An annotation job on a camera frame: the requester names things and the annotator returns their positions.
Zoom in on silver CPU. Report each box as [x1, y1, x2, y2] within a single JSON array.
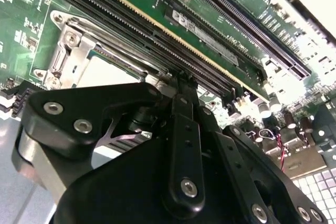
[[76, 55, 148, 89]]

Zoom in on metal socket cover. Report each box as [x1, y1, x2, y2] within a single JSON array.
[[61, 24, 174, 88]]

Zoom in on metal locking lever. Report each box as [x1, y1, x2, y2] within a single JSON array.
[[64, 20, 184, 80]]

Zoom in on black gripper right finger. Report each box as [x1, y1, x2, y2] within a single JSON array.
[[187, 77, 329, 224]]

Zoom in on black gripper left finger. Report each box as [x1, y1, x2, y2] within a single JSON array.
[[12, 76, 206, 219]]

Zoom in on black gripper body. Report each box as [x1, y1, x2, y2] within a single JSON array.
[[54, 105, 253, 224]]

